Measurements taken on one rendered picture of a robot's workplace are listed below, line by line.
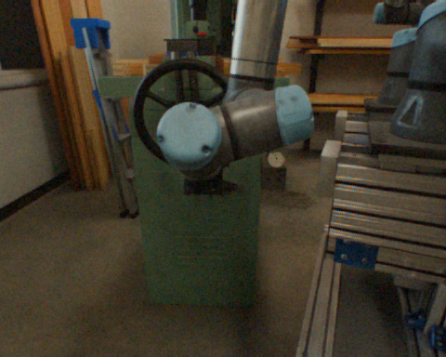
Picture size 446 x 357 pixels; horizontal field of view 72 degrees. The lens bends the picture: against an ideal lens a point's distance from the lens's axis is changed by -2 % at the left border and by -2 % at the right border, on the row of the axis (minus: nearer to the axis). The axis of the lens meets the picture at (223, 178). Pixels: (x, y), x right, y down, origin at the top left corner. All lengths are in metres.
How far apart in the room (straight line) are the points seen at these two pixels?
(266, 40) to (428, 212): 0.44
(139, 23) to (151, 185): 2.76
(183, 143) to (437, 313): 0.89
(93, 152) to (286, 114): 2.22
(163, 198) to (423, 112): 0.82
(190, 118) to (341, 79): 3.22
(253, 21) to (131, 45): 3.26
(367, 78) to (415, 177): 2.97
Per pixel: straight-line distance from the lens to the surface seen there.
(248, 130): 0.38
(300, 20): 3.47
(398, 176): 0.66
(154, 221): 1.18
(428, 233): 0.72
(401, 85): 1.13
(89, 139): 2.49
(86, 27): 1.94
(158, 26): 3.63
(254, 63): 0.50
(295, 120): 0.39
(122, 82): 1.06
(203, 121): 0.36
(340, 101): 3.05
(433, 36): 0.65
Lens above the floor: 0.95
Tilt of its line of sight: 21 degrees down
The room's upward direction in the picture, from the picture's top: straight up
